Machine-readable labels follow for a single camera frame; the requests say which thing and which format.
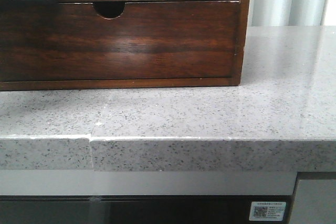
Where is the dark wooden drawer cabinet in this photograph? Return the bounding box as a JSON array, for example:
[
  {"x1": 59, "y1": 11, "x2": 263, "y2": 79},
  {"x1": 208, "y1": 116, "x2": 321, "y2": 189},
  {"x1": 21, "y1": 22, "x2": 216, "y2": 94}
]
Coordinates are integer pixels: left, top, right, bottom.
[{"x1": 1, "y1": 0, "x2": 249, "y2": 91}]

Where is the white QR code sticker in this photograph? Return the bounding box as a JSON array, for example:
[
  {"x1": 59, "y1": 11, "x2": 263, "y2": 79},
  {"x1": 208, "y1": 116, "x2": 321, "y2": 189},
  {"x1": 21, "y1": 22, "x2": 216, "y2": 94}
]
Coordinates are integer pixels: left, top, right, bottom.
[{"x1": 249, "y1": 201, "x2": 287, "y2": 221}]

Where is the white trim panel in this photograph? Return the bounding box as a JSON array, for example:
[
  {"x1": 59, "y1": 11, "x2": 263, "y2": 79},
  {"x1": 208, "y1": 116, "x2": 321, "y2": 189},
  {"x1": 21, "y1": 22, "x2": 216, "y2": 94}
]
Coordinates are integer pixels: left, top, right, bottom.
[{"x1": 1, "y1": 170, "x2": 297, "y2": 196}]

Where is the grey cabinet door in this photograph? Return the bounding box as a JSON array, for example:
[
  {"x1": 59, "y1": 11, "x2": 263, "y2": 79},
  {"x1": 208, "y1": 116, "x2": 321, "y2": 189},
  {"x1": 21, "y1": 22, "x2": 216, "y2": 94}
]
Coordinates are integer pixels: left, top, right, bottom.
[{"x1": 289, "y1": 177, "x2": 335, "y2": 223}]

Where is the black glass appliance front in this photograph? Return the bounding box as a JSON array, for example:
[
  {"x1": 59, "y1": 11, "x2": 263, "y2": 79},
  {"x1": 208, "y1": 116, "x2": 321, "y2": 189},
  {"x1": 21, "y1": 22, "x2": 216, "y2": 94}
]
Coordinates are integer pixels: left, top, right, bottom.
[{"x1": 1, "y1": 195, "x2": 292, "y2": 223}]

